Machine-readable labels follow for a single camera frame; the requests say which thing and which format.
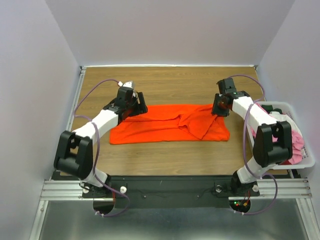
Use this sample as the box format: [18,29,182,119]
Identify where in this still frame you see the orange t shirt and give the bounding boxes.
[109,104,230,145]

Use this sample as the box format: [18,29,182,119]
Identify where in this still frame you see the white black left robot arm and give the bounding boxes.
[53,87,148,197]

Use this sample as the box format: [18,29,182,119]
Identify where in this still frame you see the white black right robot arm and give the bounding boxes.
[211,91,293,195]

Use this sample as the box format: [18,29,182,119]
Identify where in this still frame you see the dark green garment in basket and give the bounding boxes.
[261,104,283,114]

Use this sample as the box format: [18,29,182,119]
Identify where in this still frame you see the white garment in basket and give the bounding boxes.
[269,111,302,136]

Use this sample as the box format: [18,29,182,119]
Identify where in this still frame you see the pink t shirt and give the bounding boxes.
[256,103,305,165]

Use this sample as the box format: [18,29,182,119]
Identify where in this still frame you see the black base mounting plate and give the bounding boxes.
[81,175,260,214]

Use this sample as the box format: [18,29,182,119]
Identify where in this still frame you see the white perforated laundry basket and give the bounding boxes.
[250,101,315,170]

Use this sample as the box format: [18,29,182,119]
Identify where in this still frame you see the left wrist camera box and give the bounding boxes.
[117,81,136,103]

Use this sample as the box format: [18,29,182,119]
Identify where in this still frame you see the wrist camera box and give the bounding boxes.
[117,81,136,103]
[216,77,237,95]

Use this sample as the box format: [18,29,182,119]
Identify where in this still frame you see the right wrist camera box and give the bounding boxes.
[216,77,237,95]

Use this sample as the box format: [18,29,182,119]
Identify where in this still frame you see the aluminium frame rail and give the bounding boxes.
[40,178,312,201]

